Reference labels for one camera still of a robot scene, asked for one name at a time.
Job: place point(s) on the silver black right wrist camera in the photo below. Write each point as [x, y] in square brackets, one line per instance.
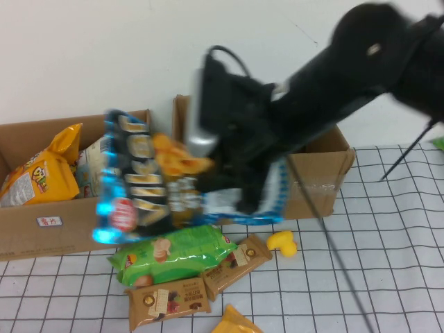
[215, 97]

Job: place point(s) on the white and red snack bag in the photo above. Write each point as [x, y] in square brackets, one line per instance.
[88, 166]

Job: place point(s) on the yellow rubber duck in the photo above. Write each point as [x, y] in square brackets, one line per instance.
[282, 243]

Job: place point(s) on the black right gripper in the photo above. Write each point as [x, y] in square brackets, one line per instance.
[249, 149]

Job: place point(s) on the cardboard box with biscuit label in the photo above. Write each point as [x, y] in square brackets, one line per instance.
[312, 194]

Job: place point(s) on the green Lay's chips bag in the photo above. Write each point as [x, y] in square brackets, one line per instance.
[180, 249]

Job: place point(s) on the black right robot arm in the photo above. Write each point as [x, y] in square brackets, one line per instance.
[347, 69]

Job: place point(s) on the small green object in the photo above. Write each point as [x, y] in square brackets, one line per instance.
[438, 144]

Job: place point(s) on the white black grid tablecloth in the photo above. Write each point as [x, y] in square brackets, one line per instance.
[381, 260]

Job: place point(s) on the brown biscuit pack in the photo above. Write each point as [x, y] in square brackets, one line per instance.
[163, 301]
[243, 263]

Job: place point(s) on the blue black Vikar chips bag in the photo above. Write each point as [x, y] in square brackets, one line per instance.
[138, 194]

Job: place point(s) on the yellow orange snack bag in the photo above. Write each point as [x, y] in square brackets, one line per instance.
[38, 177]

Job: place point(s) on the cardboard box with chips label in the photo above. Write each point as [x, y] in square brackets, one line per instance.
[34, 239]

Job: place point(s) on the orange yellow snack packet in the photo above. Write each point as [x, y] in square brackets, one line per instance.
[232, 324]

